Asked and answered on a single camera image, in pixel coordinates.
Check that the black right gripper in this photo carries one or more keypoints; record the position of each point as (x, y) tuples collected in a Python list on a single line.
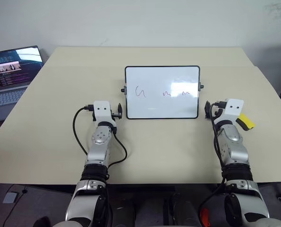
[(215, 111)]

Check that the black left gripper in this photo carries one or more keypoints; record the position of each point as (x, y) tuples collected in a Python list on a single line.
[(115, 115)]

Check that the yellow and black eraser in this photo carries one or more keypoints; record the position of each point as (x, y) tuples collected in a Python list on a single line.
[(246, 122)]

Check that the black-framed small whiteboard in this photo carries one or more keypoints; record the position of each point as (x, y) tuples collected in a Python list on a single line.
[(161, 82)]

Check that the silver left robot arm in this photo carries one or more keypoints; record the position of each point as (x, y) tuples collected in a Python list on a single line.
[(100, 146)]

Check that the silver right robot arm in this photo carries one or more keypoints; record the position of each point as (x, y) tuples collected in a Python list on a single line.
[(234, 149)]

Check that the black rounded cover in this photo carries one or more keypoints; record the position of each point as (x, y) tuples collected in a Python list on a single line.
[(185, 212)]

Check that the orange-red plastic part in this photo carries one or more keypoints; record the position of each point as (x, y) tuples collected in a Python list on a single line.
[(204, 217)]

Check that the open grey laptop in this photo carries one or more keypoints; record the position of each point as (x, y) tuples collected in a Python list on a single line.
[(8, 71)]

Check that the grey power adapter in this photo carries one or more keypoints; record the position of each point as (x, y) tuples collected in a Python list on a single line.
[(11, 197)]

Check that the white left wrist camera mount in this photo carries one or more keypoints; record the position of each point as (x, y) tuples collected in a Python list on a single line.
[(102, 111)]

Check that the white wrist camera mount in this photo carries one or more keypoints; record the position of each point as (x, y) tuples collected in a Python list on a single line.
[(102, 111), (233, 108)]

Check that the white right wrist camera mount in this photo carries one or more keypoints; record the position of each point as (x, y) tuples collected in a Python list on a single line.
[(233, 108)]

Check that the black table frame bar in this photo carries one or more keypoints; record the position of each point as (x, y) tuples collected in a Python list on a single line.
[(142, 188)]

